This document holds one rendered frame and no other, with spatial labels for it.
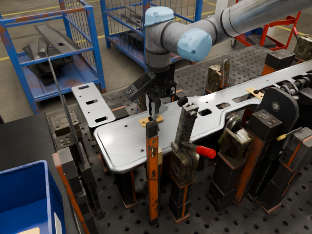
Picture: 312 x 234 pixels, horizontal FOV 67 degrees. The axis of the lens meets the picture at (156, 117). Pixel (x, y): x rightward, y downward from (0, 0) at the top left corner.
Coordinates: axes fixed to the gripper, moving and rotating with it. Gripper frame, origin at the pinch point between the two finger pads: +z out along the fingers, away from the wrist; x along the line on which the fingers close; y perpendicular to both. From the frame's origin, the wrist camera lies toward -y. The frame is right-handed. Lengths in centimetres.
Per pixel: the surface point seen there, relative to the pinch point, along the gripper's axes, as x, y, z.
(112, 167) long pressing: -12.7, -19.6, 2.9
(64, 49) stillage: 194, -2, 52
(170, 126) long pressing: -5.8, 4.4, 2.3
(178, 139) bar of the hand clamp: -20.2, -2.2, -7.7
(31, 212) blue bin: -18.6, -41.3, -0.1
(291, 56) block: 8, 84, -2
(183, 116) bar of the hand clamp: -21.1, -2.3, -16.3
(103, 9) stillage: 284, 72, 43
